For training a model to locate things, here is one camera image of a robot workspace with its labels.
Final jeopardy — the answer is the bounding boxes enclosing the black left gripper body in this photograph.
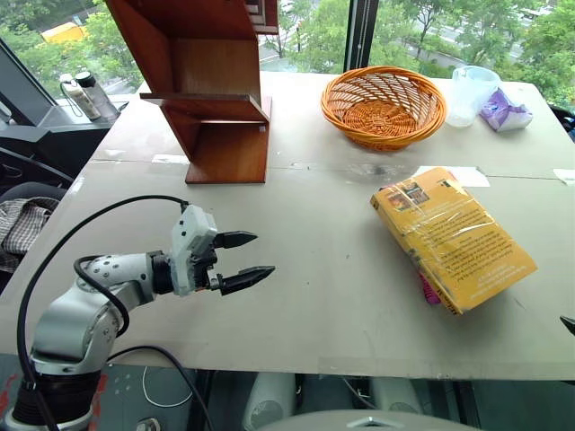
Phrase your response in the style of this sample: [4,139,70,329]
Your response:
[190,242,225,294]

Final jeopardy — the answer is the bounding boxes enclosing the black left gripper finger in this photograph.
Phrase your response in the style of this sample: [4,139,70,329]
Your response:
[218,265,277,296]
[212,230,259,251]

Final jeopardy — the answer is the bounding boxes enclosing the brown wooden bookshelf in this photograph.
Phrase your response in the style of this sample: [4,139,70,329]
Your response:
[103,0,280,186]

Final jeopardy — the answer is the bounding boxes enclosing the yellow paperback book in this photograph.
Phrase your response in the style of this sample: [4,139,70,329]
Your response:
[369,166,539,317]

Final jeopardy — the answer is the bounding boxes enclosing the white rounded robot leg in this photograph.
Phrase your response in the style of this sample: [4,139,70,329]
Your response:
[243,371,296,431]
[370,376,424,415]

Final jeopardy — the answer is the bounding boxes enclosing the plaid checked cloth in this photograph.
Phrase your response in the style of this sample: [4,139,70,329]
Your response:
[0,196,60,273]

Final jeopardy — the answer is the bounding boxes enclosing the grey rounded robot torso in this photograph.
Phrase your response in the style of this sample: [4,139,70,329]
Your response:
[254,409,480,431]

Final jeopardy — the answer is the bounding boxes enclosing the clear bottle with black cap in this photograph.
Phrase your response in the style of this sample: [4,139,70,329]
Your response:
[75,70,119,120]

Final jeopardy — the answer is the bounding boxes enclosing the orange woven basket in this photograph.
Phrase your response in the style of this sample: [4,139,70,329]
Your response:
[320,66,448,153]

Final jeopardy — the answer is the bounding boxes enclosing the black chair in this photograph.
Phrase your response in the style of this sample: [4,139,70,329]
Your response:
[0,145,75,203]

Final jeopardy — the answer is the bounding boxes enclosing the black side desk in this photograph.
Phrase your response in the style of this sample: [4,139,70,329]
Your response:
[0,101,131,189]

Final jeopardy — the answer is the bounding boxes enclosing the purple and white bag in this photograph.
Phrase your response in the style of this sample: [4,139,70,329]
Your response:
[478,87,535,133]

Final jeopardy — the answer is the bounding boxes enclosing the clear plastic cup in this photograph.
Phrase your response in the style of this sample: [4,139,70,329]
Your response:
[446,65,502,129]

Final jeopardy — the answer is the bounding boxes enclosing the yellow vehicle outside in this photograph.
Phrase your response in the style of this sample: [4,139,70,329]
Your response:
[39,22,90,45]

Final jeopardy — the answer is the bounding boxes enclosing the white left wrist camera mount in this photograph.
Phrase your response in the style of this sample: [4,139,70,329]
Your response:
[169,204,219,298]

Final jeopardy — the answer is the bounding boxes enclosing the black cable under table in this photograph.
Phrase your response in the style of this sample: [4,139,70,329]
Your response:
[106,345,215,431]

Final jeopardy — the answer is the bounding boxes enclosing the thin white cable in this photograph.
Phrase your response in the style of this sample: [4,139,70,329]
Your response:
[141,365,195,409]

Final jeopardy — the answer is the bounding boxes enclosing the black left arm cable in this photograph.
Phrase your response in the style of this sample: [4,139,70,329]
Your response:
[16,194,190,431]

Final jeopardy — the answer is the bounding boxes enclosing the white bottle with strap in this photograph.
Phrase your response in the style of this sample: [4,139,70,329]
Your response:
[58,73,102,122]

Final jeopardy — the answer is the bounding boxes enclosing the black window frame post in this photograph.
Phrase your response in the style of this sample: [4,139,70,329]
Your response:
[342,0,377,74]

